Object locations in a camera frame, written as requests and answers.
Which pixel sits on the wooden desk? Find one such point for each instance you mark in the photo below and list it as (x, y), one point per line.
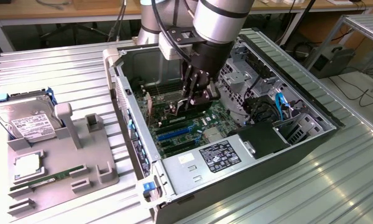
(81, 9)

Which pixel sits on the grey parts rack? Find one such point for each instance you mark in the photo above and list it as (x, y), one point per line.
(59, 168)

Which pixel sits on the blue case latch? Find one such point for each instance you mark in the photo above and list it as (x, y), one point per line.
(149, 186)

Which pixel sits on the green RAM stick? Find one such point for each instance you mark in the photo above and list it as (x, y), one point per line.
(59, 174)

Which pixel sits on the black fan shroud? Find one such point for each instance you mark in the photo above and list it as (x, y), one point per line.
(262, 140)

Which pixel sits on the black installed RAM stick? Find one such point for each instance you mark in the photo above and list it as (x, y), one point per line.
(171, 122)

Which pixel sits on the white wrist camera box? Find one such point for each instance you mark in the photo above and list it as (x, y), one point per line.
(171, 50)

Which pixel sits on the small chipset heat sink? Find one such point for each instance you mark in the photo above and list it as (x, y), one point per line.
(213, 135)

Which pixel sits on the silver power supply unit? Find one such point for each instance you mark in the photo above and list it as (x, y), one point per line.
(187, 172)

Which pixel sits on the green motherboard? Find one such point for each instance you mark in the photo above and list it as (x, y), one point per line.
(218, 119)

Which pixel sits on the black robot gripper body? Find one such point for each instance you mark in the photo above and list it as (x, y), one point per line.
(211, 58)

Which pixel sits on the silver hard disk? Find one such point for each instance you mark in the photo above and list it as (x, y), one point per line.
(25, 116)

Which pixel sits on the open black PC case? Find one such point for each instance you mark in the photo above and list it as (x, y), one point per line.
(311, 144)

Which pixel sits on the black box device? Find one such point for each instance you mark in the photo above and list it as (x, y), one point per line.
(333, 63)

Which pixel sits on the graphics card with metal bracket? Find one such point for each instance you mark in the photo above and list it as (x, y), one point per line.
(166, 108)

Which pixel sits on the blue expansion slot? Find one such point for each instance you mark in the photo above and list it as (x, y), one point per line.
(174, 133)

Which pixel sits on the metal slat table frame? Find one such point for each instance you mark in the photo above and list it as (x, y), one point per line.
(361, 23)

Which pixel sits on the silver CPU chip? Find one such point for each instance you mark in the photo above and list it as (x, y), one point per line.
(29, 164)

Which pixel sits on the silver drive cage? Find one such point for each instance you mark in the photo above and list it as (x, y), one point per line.
(237, 79)

